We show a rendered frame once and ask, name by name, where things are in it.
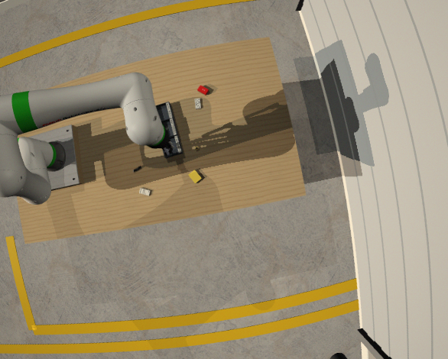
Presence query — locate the red nine-volt battery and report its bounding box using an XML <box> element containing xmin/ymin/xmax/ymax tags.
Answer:
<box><xmin>197</xmin><ymin>85</ymin><xmax>209</xmax><ymax>95</ymax></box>

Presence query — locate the dark grey rack of labelled bins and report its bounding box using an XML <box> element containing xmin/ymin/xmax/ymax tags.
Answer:
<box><xmin>156</xmin><ymin>102</ymin><xmax>183</xmax><ymax>158</ymax></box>

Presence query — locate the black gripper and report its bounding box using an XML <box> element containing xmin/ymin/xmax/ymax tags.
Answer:
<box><xmin>160</xmin><ymin>137</ymin><xmax>174</xmax><ymax>156</ymax></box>

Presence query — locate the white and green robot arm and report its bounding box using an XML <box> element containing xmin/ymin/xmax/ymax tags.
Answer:
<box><xmin>0</xmin><ymin>73</ymin><xmax>168</xmax><ymax>205</ymax></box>

